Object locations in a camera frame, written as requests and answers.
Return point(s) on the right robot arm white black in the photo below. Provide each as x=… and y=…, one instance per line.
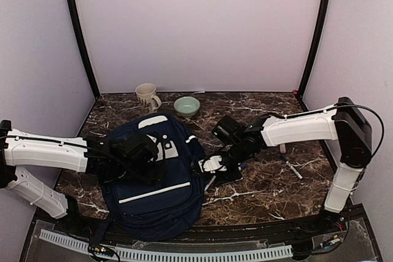
x=342, y=122

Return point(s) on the black frame post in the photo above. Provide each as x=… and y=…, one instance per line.
x=77, y=28
x=314, y=46

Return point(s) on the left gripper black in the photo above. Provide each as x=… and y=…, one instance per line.
x=150, y=177

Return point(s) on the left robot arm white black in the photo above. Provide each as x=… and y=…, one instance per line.
x=141, y=157

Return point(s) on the black front rail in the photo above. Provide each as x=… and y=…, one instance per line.
x=288, y=230

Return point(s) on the right black frame post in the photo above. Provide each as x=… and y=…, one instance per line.
x=314, y=46

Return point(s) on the navy blue student backpack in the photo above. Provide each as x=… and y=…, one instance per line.
x=156, y=213

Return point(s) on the blue capped thin pen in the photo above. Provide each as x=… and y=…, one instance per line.
x=291, y=167

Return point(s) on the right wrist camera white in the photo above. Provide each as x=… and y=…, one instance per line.
x=211, y=165

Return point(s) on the white slotted cable duct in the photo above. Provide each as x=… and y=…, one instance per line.
x=163, y=253

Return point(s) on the left black frame post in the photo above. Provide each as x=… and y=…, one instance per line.
x=77, y=28

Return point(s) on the cream ceramic mug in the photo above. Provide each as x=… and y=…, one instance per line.
x=147, y=97

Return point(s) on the small circuit board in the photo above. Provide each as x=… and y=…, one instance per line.
x=100, y=251

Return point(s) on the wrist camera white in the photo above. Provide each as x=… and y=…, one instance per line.
x=211, y=165
x=158, y=153

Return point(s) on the light green ceramic bowl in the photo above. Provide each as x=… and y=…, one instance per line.
x=187, y=106

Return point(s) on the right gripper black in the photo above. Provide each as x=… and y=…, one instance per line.
x=222, y=178

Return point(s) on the black capped white marker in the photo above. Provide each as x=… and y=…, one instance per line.
x=209, y=183

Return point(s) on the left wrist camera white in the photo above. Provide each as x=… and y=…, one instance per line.
x=158, y=153

